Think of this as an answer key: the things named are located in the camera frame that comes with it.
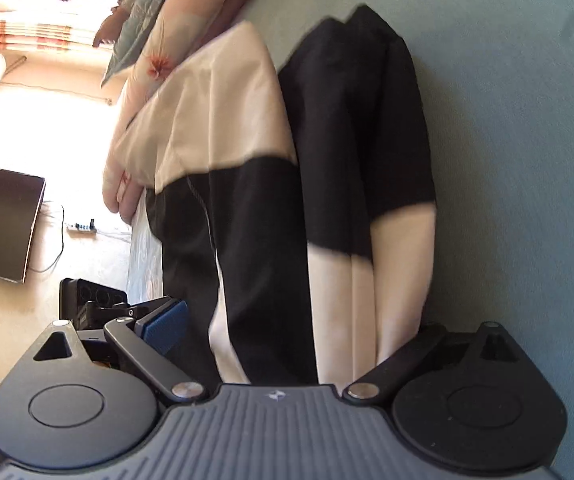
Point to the wall power strip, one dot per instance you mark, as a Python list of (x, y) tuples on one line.
[(82, 227)]

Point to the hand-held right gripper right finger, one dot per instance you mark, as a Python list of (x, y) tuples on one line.
[(412, 352)]

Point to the patterned curtain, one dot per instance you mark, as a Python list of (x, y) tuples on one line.
[(32, 35)]

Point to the pink floral folded quilt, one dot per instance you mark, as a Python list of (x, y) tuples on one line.
[(177, 45)]

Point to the green pillow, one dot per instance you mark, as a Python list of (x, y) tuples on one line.
[(139, 20)]

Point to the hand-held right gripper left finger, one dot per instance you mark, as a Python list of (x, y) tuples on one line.
[(167, 325)]

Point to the black and white hooded jacket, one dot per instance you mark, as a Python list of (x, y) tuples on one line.
[(317, 160)]

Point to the dark flat television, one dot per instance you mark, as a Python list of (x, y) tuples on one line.
[(7, 225)]

